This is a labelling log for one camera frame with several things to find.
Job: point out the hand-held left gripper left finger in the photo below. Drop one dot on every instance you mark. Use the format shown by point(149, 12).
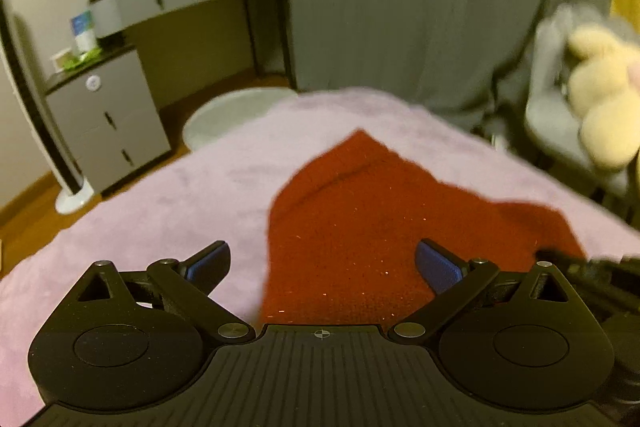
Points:
point(207, 264)

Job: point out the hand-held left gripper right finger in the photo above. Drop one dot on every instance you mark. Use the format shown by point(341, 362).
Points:
point(440, 267)

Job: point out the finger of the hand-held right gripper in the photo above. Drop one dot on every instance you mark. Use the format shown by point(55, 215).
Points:
point(570, 263)

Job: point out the red knit cardigan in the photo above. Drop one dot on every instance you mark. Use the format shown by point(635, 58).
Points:
point(350, 227)

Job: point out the pink plush blanket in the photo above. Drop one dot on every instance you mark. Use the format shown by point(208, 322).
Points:
point(150, 207)

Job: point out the grey upholstered chair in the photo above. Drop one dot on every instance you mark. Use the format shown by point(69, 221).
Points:
point(547, 107)

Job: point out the cream flower plush cushion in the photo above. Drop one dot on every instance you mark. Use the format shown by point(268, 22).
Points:
point(605, 107)

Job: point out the grey drawer cabinet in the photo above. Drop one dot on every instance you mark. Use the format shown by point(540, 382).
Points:
point(110, 127)

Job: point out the white tower fan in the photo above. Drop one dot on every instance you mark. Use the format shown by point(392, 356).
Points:
point(35, 117)

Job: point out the green packet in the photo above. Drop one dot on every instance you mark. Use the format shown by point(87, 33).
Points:
point(82, 59)

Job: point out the small white box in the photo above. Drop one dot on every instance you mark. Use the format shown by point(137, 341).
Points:
point(61, 61)

